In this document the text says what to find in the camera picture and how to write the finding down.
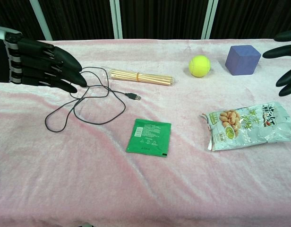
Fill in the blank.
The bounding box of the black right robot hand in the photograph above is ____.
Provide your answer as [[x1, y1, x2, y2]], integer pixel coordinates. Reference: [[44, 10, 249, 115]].
[[263, 29, 291, 97]]

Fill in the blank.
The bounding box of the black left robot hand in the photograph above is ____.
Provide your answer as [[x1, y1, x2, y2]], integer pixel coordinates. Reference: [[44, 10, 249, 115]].
[[0, 25, 87, 94]]

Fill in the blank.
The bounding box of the black wired computer mouse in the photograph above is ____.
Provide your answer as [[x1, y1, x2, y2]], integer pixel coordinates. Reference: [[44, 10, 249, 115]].
[[44, 67, 142, 133]]

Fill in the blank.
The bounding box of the purple foam cube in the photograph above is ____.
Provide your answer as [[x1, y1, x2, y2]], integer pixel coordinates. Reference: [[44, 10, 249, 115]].
[[225, 44, 262, 76]]

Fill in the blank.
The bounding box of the peanut snack bag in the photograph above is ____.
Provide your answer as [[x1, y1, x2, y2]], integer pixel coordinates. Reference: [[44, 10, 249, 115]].
[[199, 101, 291, 152]]

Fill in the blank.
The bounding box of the yellow tennis ball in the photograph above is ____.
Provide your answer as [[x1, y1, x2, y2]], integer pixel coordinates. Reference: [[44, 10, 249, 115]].
[[188, 55, 212, 78]]

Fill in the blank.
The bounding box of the wooden stick bundle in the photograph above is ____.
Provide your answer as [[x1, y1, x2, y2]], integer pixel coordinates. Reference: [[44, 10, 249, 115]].
[[109, 68, 180, 87]]

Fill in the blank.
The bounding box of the black ribbed backdrop curtain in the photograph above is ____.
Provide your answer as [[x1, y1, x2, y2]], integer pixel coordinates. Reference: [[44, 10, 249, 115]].
[[0, 0, 291, 41]]

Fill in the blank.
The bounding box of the green foil sachet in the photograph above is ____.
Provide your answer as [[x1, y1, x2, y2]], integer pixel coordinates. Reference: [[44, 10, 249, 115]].
[[125, 118, 172, 157]]

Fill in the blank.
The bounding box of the pink plush table cloth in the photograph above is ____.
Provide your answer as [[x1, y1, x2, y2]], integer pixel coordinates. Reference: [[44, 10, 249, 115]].
[[0, 37, 291, 227]]

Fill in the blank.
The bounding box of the white metal frame post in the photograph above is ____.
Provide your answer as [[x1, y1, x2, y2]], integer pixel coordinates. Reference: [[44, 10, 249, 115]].
[[29, 0, 53, 41], [109, 0, 123, 40], [201, 0, 218, 40]]

